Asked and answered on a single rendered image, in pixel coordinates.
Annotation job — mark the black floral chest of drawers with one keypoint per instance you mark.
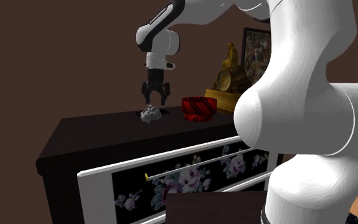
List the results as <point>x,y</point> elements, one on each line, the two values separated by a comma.
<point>92,136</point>

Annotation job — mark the red black striped bowl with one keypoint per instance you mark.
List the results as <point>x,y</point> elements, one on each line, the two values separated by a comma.
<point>198,108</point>

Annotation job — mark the dark framed wall picture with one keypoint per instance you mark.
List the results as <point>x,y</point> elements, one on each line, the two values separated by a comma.
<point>256,56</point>

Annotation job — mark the dark brown robot stand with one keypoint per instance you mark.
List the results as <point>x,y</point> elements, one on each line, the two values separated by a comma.
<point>212,208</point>

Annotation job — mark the grey crumpled lump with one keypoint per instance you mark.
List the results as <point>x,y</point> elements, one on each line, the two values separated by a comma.
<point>150,114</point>

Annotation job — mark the golden mantel clock with figure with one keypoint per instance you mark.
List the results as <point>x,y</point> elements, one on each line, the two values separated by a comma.
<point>228,83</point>

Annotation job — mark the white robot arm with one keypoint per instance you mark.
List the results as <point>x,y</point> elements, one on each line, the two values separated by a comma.
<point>302,102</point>

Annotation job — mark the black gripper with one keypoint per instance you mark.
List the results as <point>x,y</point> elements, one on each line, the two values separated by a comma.
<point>155,79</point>

